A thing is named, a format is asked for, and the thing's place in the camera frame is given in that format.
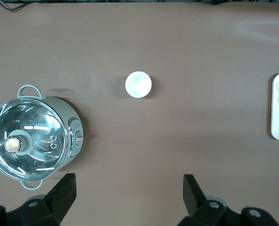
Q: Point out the cream paper cup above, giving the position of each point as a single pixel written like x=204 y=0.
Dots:
x=138 y=84

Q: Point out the glass pot lid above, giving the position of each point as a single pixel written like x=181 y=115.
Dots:
x=35 y=117

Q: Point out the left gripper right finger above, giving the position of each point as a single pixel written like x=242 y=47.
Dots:
x=194 y=200

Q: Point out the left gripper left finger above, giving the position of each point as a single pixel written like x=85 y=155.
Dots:
x=61 y=197

